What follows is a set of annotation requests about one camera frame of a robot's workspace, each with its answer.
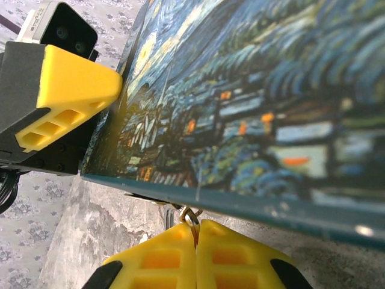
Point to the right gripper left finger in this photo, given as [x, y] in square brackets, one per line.
[162, 265]

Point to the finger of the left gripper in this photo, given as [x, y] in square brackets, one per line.
[72, 81]

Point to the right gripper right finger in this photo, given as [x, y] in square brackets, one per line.
[234, 262]

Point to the starry night painted box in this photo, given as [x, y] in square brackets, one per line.
[240, 90]

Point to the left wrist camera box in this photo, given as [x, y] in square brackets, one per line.
[69, 24]

